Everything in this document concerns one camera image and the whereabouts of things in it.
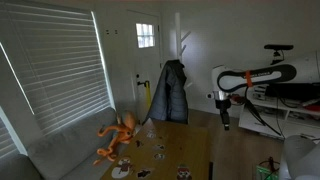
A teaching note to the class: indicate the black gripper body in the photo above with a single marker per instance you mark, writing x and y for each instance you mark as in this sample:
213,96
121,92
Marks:
222,108

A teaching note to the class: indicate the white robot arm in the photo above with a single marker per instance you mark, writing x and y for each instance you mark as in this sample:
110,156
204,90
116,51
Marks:
300,71

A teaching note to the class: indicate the white wooden coat rack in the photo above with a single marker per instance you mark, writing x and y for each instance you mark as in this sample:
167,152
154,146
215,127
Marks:
178,36

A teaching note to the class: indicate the white shelf unit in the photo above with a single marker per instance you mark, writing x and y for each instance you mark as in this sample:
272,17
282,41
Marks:
266,123

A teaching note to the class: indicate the wooden table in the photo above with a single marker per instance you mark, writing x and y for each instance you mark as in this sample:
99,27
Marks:
186,146

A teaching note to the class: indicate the dark quilted jacket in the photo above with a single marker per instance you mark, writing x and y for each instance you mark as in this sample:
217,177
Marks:
170,93

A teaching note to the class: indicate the green lit electronics box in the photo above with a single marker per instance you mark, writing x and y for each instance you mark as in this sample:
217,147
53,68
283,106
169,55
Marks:
265,172

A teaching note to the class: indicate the red nutcracker sticker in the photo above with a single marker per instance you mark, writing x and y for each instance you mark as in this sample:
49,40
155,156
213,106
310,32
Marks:
184,172

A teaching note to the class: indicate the small round sticker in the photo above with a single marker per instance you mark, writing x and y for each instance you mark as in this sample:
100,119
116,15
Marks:
159,156
159,147

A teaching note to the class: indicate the black electronics box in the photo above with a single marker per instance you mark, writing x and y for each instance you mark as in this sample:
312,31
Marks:
293,91

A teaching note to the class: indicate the small pale sticker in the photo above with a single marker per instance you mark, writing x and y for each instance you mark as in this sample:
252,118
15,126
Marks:
151,134

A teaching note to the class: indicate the small dark sticker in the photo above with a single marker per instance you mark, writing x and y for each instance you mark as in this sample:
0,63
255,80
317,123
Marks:
139,143
145,173

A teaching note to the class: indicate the white door with window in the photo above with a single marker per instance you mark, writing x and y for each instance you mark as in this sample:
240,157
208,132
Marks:
146,63

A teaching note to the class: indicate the orange octopus plush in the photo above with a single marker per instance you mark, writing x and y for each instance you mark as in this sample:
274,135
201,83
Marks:
125,131

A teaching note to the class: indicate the white snowman sticker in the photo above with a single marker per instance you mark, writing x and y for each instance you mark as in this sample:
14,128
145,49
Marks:
122,167

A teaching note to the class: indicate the grey couch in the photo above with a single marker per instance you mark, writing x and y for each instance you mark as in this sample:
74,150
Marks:
60,150

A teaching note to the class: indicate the large white window blinds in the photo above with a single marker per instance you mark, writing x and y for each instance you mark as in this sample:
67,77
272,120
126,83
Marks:
56,66

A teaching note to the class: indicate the narrow white window blinds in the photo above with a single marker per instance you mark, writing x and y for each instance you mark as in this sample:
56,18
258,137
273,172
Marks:
6,140

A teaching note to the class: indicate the black camera on stand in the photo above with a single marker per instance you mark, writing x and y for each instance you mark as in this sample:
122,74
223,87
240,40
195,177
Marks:
278,47

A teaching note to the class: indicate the small wall switch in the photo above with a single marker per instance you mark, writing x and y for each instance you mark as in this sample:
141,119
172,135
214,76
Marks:
116,32

